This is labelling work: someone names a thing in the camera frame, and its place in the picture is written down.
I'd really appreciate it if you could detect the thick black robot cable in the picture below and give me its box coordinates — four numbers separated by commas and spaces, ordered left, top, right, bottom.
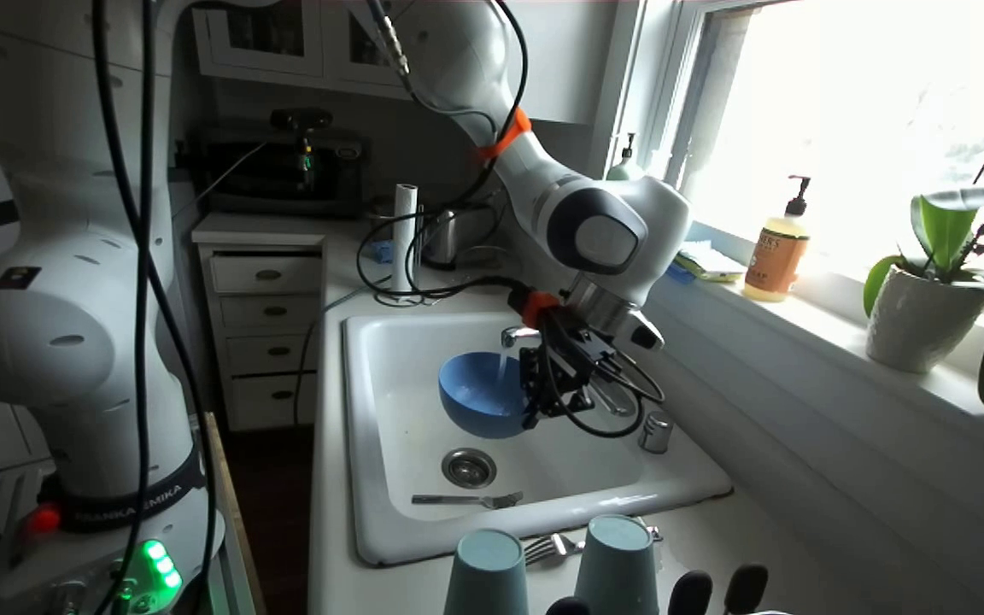
84, 0, 227, 615

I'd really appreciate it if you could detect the white ceramic sink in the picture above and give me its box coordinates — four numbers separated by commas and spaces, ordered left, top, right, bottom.
339, 303, 737, 571

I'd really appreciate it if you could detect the white drawer cabinet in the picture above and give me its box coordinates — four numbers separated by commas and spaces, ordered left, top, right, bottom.
187, 212, 332, 438

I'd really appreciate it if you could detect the metal pot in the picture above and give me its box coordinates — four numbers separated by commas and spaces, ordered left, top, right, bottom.
419, 202, 463, 274

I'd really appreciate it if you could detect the blue bowl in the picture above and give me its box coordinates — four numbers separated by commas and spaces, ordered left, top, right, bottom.
434, 350, 539, 441

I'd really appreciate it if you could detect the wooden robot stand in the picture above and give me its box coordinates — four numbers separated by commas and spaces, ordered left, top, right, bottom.
193, 409, 269, 615

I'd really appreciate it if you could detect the chrome faucet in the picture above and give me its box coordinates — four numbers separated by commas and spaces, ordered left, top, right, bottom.
499, 320, 647, 425

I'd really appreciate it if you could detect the green glass bottle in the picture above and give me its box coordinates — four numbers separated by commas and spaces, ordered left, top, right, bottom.
290, 131, 329, 195

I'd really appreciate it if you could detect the white plant pot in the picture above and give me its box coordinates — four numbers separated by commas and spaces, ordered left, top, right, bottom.
863, 264, 984, 376

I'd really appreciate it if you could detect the amber soap pump bottle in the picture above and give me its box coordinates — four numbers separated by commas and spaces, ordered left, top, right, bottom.
740, 171, 813, 303

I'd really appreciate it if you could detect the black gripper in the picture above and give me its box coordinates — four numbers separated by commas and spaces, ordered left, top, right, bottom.
516, 297, 637, 435

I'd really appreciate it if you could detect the silver fork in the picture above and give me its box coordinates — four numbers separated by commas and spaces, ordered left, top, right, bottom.
408, 487, 527, 512
520, 518, 670, 571

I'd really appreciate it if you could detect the chrome sink cap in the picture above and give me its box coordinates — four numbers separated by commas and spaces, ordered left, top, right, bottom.
639, 409, 678, 457

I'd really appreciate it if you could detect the green orchid plant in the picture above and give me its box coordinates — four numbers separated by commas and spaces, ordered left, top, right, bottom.
861, 97, 984, 418

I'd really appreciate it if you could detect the white wall cabinet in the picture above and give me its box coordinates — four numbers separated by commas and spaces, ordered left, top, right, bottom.
187, 0, 641, 125

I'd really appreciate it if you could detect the green dish soap bottle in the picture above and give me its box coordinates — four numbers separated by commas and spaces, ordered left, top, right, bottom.
603, 133, 647, 186

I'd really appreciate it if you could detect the white paper towel roll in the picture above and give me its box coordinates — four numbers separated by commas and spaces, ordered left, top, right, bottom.
373, 180, 427, 307

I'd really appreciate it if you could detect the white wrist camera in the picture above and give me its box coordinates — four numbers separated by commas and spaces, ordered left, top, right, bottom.
624, 307, 670, 351

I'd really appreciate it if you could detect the yellow green sponge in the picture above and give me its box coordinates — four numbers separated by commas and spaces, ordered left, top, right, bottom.
674, 240, 745, 287

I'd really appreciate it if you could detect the black toaster oven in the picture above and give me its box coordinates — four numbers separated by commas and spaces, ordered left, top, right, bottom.
178, 118, 369, 223

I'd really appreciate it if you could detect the metal sink drain strainer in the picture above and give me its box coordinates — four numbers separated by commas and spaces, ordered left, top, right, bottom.
436, 443, 499, 493

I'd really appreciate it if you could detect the green lit control box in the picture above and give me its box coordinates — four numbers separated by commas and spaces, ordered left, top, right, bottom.
113, 538, 187, 615

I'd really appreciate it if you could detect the teal cup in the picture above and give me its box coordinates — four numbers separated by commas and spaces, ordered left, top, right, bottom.
574, 512, 664, 615
439, 527, 533, 615

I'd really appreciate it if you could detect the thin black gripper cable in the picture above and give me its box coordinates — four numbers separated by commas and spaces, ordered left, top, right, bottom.
353, 0, 678, 441

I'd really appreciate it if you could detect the red emergency button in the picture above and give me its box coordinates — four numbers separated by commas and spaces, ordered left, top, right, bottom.
20, 501, 65, 541

